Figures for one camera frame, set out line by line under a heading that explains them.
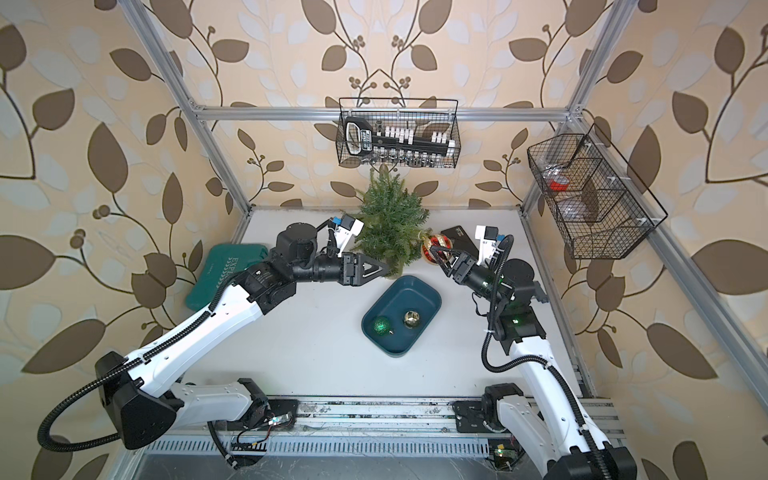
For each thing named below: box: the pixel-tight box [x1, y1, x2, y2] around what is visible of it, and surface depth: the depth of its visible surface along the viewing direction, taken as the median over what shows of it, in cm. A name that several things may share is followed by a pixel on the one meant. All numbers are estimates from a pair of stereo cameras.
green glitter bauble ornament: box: [372, 316, 394, 336], surface depth 87 cm
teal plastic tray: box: [361, 275, 442, 358], surface depth 91 cm
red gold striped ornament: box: [421, 234, 453, 265], surface depth 68 cm
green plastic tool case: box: [186, 243, 268, 312], surface depth 101 cm
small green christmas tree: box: [354, 165, 430, 279], surface depth 79 cm
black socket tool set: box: [344, 116, 456, 166], surface depth 86 cm
